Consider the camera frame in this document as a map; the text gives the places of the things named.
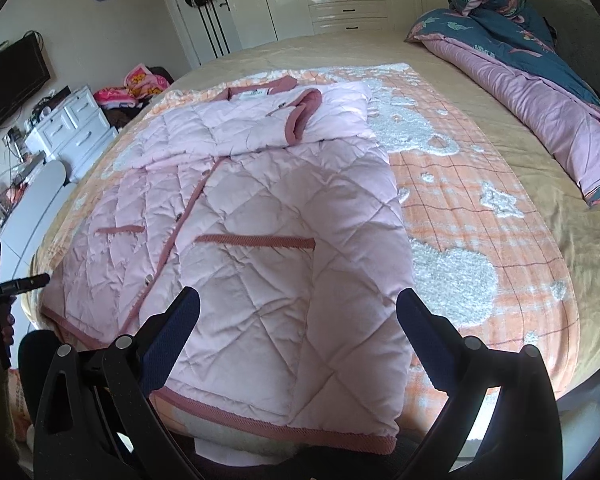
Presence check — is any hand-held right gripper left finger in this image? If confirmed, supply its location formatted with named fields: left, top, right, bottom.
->
left=31, top=287, right=202, bottom=480

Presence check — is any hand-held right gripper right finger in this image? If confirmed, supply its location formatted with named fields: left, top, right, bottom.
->
left=395, top=288, right=564, bottom=480

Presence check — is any pink quilted jacket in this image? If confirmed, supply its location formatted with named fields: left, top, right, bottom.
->
left=40, top=76, right=416, bottom=456

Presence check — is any pink clothes pile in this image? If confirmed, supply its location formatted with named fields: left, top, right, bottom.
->
left=102, top=65, right=176, bottom=128

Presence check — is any cluttered side table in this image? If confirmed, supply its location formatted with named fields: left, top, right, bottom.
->
left=0, top=157, right=46, bottom=226

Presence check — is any grey rounded footboard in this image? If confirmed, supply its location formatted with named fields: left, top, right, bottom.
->
left=0, top=160, right=71, bottom=286

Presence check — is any orange plaid blanket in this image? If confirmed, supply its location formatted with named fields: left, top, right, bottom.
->
left=30, top=62, right=581, bottom=461

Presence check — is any white drawer chest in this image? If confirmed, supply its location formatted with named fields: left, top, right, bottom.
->
left=25, top=85, right=118, bottom=183

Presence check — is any pile of small toiletries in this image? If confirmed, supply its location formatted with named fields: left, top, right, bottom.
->
left=27, top=87, right=73, bottom=126

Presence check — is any black television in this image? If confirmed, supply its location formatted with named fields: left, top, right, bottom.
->
left=0, top=30, right=52, bottom=143

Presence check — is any pink cartoon blanket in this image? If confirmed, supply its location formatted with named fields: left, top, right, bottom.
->
left=94, top=62, right=168, bottom=108

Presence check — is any blue floral quilt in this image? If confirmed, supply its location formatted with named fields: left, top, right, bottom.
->
left=405, top=0, right=600, bottom=208

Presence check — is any white door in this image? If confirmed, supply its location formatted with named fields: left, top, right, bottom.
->
left=155, top=0, right=243, bottom=68

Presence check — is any bed with beige sheet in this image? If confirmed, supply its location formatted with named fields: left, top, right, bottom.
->
left=22, top=27, right=600, bottom=411

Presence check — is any grey padded headboard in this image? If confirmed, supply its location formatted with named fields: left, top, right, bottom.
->
left=480, top=0, right=600, bottom=111

